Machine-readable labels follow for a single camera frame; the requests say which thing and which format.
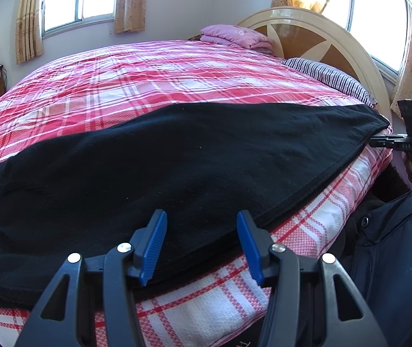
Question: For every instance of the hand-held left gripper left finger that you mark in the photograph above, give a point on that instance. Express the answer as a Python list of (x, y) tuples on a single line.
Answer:
[(153, 249)]

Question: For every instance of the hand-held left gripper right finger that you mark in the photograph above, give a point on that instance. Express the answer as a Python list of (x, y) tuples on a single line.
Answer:
[(249, 249)]

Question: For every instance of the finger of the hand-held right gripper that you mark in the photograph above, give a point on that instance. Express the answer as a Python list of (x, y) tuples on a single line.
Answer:
[(379, 142)]

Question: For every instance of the black pants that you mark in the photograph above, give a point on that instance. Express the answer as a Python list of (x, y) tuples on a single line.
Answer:
[(155, 170)]

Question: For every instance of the striped pillow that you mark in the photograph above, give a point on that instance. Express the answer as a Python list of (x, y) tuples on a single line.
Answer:
[(329, 76)]

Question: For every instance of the person's dark blue jacket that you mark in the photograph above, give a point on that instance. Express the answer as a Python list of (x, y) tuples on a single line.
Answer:
[(397, 245)]

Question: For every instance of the large window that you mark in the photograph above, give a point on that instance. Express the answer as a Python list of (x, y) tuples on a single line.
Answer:
[(376, 18)]

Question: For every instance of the cream and brown headboard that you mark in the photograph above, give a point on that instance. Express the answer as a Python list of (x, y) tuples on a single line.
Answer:
[(300, 34)]

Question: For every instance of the red plaid bed blanket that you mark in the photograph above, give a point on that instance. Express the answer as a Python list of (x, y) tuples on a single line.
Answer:
[(155, 79)]

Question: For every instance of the pink folded blanket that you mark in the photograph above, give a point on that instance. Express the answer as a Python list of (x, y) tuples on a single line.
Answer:
[(235, 36)]

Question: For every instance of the beige patterned curtain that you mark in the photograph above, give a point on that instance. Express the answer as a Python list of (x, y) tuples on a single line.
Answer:
[(130, 3), (28, 25)]

